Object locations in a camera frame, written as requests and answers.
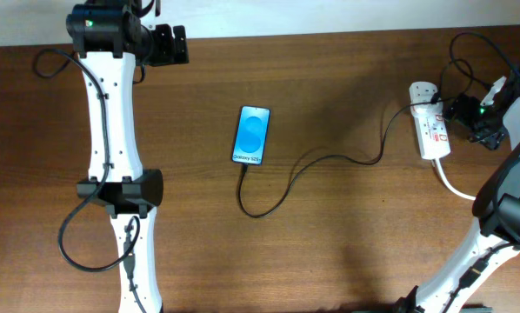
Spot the blue screen smartphone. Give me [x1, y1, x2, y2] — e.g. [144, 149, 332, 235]
[231, 106, 271, 165]

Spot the white charger plug adapter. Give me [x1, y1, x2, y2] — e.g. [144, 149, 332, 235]
[410, 96, 443, 117]

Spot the black charging cable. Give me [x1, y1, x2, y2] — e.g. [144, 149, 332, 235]
[237, 58, 476, 219]

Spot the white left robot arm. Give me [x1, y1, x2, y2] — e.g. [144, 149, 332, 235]
[66, 0, 189, 312]

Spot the white power strip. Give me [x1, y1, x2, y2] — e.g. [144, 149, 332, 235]
[409, 82, 450, 160]

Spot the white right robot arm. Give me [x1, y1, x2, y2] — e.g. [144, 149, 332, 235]
[391, 97, 520, 313]

